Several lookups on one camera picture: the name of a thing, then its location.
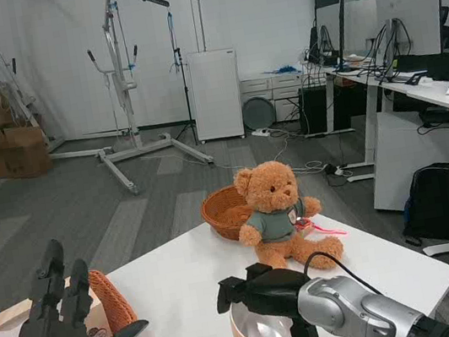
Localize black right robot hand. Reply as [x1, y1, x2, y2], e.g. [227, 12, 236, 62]
[210, 253, 321, 337]

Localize clear plastic bowl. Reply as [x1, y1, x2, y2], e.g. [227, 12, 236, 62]
[226, 294, 297, 337]

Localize brown teddy bear green shirt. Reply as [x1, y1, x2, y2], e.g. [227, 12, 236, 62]
[227, 151, 348, 282]

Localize rectangular orange wicker basket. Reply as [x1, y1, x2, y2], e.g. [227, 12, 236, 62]
[53, 263, 142, 337]

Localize round orange wicker basket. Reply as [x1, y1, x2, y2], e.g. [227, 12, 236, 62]
[197, 182, 262, 247]

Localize black floor power strip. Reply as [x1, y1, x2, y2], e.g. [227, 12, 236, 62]
[322, 160, 354, 182]

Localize round grey tray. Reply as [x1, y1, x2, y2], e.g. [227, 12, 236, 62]
[241, 94, 279, 133]

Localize black computer tower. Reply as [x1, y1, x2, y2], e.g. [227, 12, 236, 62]
[295, 80, 355, 136]

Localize black backpack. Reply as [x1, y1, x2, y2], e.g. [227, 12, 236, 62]
[393, 160, 449, 251]

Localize brown cardboard boxes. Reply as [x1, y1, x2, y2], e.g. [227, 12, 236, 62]
[0, 80, 56, 183]

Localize white office desk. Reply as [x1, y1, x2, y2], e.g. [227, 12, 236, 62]
[301, 38, 449, 272]

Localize white drawer cabinet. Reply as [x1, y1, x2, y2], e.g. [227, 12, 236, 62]
[238, 70, 311, 128]

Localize white tall cabinet unit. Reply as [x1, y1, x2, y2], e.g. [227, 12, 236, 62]
[184, 46, 250, 146]

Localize black tripod stand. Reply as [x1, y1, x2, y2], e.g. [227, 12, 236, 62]
[156, 11, 201, 148]

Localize blue feather duster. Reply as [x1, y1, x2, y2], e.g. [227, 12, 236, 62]
[259, 61, 301, 80]

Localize white patient lift hoist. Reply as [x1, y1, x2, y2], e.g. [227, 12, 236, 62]
[24, 0, 219, 209]

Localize small white-backed monitor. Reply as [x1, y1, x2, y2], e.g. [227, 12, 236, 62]
[312, 0, 387, 65]

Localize large white-backed monitor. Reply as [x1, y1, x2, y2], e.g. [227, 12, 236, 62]
[375, 0, 449, 63]

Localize black office chair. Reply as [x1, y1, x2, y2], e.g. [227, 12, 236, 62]
[435, 4, 449, 53]

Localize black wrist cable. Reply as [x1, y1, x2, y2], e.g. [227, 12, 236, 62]
[300, 242, 383, 307]

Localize pink lanyard tag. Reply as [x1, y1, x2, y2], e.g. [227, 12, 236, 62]
[295, 211, 349, 244]

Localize grey lift frame with handles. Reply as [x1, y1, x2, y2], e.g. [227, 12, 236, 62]
[0, 0, 68, 162]

